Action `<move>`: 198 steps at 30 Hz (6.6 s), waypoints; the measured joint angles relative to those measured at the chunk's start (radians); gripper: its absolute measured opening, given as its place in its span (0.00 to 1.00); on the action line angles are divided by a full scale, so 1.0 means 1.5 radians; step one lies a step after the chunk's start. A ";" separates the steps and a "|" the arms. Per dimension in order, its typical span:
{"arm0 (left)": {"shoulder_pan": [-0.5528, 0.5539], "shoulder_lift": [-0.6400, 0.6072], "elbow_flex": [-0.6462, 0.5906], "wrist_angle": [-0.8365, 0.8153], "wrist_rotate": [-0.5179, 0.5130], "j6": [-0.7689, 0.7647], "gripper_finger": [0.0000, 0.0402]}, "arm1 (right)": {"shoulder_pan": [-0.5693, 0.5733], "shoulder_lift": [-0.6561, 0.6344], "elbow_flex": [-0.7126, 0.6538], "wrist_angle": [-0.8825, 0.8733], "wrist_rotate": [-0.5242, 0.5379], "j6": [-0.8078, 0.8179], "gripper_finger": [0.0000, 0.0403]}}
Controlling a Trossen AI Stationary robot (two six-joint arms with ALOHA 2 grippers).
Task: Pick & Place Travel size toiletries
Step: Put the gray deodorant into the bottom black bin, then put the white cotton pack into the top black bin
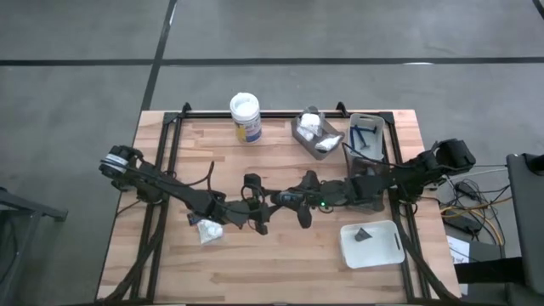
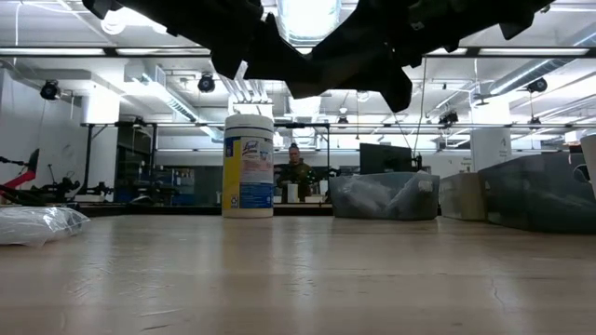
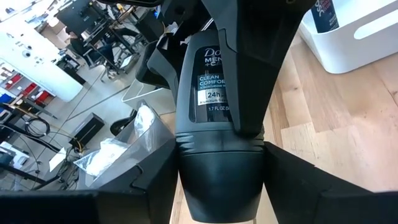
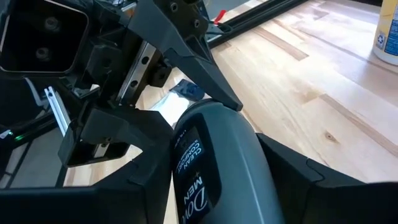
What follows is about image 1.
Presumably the black aluminium table frame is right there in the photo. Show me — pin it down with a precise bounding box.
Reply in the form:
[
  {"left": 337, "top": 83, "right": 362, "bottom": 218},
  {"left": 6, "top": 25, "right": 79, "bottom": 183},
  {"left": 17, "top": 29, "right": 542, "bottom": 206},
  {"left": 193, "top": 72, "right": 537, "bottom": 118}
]
[{"left": 99, "top": 101, "right": 458, "bottom": 306}]

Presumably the white plastic bin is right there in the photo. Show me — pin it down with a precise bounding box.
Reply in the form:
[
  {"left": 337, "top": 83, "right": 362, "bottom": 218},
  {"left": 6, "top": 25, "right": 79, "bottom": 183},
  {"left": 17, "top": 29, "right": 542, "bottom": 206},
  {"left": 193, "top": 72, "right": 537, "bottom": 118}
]
[{"left": 338, "top": 219, "right": 406, "bottom": 270}]

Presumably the white Lysol wipes canister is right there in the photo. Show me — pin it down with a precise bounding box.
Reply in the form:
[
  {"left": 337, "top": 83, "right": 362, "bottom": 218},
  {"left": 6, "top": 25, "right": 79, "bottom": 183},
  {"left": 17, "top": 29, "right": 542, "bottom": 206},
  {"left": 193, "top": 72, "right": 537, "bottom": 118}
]
[{"left": 229, "top": 91, "right": 264, "bottom": 145}]

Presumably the clear bag printed Vanity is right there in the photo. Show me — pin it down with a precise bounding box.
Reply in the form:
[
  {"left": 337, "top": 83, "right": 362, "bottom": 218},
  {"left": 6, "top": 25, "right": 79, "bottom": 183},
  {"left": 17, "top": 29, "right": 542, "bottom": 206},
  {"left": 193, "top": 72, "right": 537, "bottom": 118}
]
[{"left": 298, "top": 112, "right": 323, "bottom": 142}]

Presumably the grey metal stand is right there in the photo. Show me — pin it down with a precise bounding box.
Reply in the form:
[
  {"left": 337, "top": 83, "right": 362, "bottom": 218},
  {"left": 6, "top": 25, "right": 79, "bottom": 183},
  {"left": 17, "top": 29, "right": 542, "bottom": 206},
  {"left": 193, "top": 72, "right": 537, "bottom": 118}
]
[{"left": 0, "top": 182, "right": 69, "bottom": 306}]

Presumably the dark smoky plastic bin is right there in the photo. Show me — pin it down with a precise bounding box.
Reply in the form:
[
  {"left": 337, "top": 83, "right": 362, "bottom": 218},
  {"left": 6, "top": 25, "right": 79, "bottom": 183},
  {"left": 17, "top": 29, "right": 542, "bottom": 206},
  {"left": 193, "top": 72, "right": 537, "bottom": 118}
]
[{"left": 347, "top": 157, "right": 391, "bottom": 214}]

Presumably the clear bag of cotton pads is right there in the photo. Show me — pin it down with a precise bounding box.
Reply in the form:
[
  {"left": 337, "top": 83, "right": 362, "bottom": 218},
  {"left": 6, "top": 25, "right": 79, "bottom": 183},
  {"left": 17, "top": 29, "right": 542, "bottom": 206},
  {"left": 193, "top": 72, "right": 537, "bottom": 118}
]
[{"left": 195, "top": 218, "right": 224, "bottom": 246}]

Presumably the black power brick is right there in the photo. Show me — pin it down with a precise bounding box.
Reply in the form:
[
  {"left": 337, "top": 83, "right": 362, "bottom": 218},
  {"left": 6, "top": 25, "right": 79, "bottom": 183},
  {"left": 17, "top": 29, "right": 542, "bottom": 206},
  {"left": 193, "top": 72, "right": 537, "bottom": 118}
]
[{"left": 444, "top": 212, "right": 484, "bottom": 234}]

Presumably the yellow cable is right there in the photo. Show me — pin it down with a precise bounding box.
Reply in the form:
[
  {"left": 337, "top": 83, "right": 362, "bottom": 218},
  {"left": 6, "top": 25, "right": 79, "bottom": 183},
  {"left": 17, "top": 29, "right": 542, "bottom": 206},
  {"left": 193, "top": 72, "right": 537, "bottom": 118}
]
[{"left": 439, "top": 195, "right": 514, "bottom": 247}]

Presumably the small grey translucent bin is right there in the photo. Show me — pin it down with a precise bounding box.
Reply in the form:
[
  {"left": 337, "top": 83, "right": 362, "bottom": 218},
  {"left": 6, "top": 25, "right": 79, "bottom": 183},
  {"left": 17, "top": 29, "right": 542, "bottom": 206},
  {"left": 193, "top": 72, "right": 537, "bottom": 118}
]
[{"left": 290, "top": 105, "right": 346, "bottom": 162}]

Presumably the white paper sheet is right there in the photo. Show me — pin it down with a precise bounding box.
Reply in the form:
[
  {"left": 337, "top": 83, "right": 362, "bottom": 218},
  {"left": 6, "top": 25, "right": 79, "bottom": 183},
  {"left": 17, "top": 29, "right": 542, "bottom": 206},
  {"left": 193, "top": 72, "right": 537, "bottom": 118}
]
[{"left": 445, "top": 235, "right": 472, "bottom": 265}]

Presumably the clear bag of cotton swabs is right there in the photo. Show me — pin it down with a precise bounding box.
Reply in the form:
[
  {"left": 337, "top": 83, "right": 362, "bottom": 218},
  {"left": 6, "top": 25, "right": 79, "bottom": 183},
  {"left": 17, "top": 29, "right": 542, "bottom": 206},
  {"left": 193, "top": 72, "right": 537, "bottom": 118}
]
[{"left": 314, "top": 133, "right": 343, "bottom": 153}]

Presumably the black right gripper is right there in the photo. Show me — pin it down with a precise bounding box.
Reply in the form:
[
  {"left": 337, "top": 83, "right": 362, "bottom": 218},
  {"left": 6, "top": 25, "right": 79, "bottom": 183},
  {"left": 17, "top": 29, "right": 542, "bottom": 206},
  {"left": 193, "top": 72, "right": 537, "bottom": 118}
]
[{"left": 270, "top": 168, "right": 357, "bottom": 231}]

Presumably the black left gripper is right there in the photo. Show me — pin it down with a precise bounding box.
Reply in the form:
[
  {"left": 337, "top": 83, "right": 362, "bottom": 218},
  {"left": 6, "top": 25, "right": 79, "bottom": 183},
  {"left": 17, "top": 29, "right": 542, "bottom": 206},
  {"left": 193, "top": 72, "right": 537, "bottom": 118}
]
[{"left": 211, "top": 172, "right": 283, "bottom": 237}]

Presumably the clear plastic bin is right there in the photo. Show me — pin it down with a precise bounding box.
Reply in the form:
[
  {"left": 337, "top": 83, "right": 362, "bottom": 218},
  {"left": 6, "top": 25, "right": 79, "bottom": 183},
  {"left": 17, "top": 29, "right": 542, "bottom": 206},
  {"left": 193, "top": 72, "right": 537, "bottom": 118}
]
[{"left": 346, "top": 112, "right": 387, "bottom": 162}]

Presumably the small black rectangular device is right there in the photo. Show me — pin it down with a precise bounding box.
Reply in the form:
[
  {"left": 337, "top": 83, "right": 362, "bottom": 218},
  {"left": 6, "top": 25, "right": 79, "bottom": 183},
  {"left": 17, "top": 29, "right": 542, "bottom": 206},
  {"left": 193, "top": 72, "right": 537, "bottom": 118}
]
[{"left": 353, "top": 227, "right": 375, "bottom": 243}]

